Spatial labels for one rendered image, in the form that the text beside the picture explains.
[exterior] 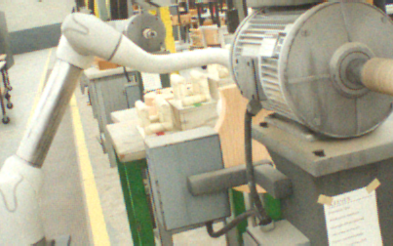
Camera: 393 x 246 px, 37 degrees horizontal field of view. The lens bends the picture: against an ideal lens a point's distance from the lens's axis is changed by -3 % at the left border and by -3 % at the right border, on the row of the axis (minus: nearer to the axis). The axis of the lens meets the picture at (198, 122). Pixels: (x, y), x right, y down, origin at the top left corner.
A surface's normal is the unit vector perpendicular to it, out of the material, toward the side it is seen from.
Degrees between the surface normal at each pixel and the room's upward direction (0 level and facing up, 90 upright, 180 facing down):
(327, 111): 96
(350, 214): 89
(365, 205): 90
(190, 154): 90
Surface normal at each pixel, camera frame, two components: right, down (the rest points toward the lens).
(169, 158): 0.22, 0.16
